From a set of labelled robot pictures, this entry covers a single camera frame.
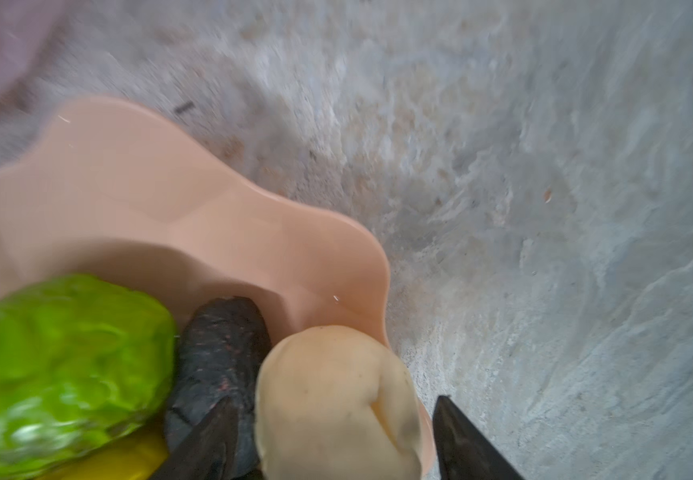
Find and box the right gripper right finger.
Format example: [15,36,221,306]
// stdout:
[432,395,523,480]

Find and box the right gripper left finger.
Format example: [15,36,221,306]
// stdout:
[150,397,238,480]

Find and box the yellow fake lemon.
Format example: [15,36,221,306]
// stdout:
[40,420,168,480]

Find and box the dark fake grapes bunch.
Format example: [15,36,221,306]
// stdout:
[164,297,272,479]

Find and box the beige fake potato fruit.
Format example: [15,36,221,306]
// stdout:
[254,325,422,480]

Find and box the bumpy light green fruit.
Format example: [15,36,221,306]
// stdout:
[0,274,178,479]

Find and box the pink scalloped plate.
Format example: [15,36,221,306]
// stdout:
[0,94,437,475]

